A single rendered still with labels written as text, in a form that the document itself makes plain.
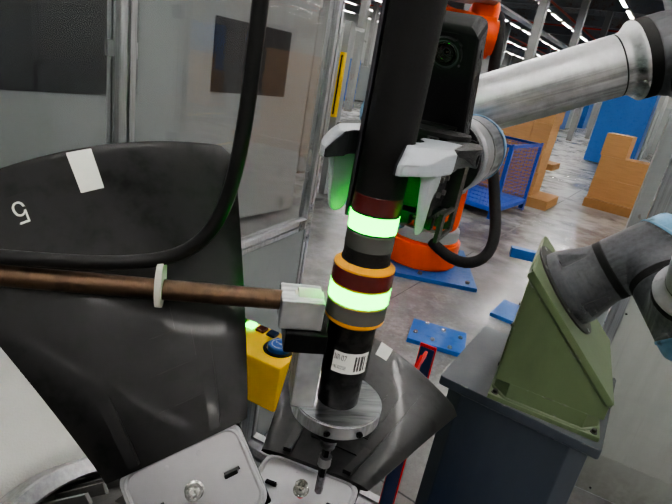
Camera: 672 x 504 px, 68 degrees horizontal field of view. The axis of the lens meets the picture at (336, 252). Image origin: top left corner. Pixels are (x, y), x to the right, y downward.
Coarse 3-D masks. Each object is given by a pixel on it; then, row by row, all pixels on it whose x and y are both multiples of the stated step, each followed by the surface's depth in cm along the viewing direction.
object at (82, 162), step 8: (72, 152) 36; (80, 152) 37; (88, 152) 37; (72, 160) 36; (80, 160) 37; (88, 160) 37; (72, 168) 36; (80, 168) 36; (88, 168) 37; (96, 168) 37; (80, 176) 36; (88, 176) 36; (96, 176) 37; (80, 184) 36; (88, 184) 36; (96, 184) 37
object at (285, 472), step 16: (272, 464) 46; (288, 464) 46; (272, 480) 44; (288, 480) 44; (336, 480) 45; (272, 496) 42; (288, 496) 43; (320, 496) 43; (336, 496) 43; (352, 496) 43
